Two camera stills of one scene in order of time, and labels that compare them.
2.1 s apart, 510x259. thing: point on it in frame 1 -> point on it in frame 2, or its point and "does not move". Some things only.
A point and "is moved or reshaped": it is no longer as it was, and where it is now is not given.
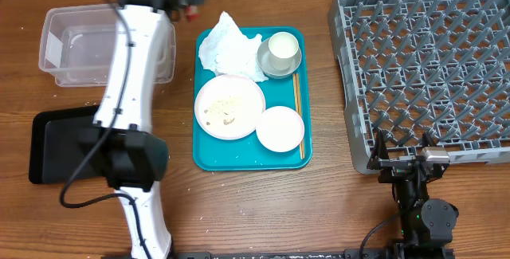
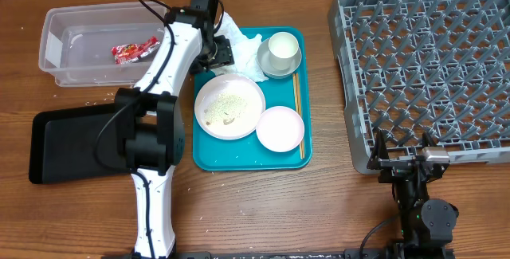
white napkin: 225,50 does not move
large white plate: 228,107 does not move
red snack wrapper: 191,13 is moved or reshaped
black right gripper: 394,169 does not move
